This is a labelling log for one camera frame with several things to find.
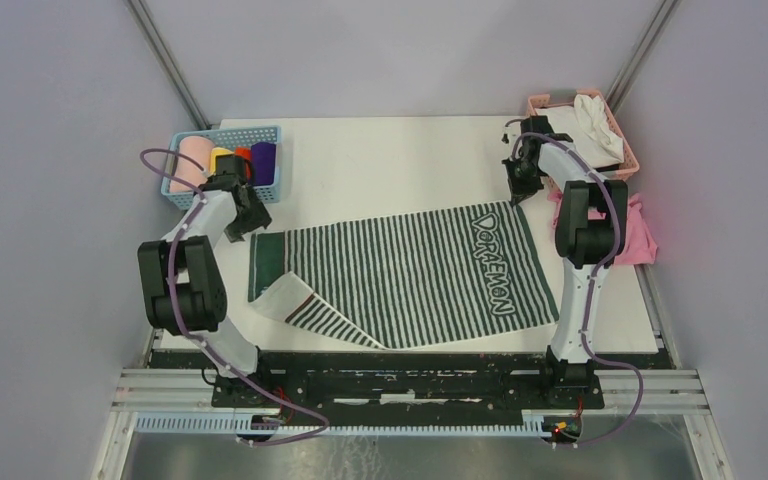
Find purple towel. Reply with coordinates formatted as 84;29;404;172
250;142;277;186

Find green white striped towel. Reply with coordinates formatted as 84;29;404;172
248;202;559;351

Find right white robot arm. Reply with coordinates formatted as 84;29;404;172
502;115;628;408

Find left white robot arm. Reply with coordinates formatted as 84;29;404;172
137;154;275;407

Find red rolled towel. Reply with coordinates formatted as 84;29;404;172
234;147;254;181

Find yellow rolled towel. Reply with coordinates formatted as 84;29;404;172
209;147;234;174

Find blue plastic basket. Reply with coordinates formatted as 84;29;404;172
165;126;281;204

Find white folded cloth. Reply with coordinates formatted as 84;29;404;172
536;94;624;169

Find pink rolled towel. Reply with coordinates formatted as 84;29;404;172
168;135;215;193

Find pink plastic basket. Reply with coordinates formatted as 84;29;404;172
527;89;640;180

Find pink crumpled towel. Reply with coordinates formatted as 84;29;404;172
547;190;658;265

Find aluminium frame rails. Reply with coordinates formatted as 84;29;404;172
92;240;733;479

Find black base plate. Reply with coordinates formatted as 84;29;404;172
148;349;677;429

